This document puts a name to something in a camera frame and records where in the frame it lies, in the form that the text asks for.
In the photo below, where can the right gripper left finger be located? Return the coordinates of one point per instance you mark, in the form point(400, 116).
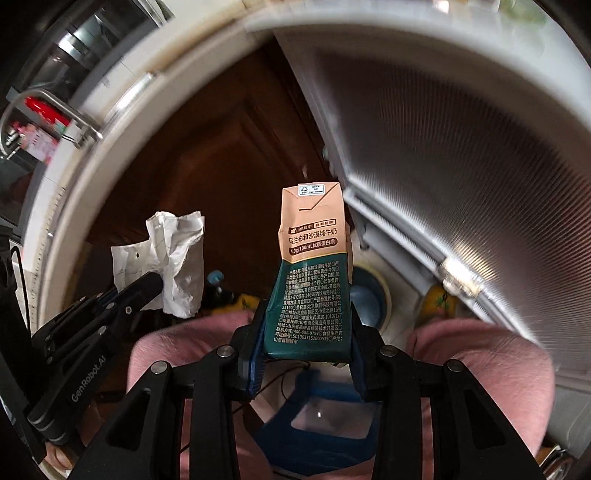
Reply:
point(182, 415)

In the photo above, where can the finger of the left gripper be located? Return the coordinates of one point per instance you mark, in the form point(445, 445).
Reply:
point(78, 347)

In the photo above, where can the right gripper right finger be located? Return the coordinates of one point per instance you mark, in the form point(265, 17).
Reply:
point(463, 400)

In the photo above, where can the white paper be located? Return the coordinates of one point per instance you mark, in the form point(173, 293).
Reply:
point(175, 250)

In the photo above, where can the tan green milk carton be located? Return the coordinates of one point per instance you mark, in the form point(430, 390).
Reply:
point(309, 314)

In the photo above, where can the white trash bin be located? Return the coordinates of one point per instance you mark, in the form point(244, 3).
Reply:
point(388, 285)

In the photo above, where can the red bottle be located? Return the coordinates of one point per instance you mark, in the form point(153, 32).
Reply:
point(47, 112)

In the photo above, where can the white appliance with grille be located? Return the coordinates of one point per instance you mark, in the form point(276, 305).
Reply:
point(470, 160)

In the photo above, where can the steel handle rail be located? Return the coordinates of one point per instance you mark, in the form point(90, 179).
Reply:
point(88, 128)

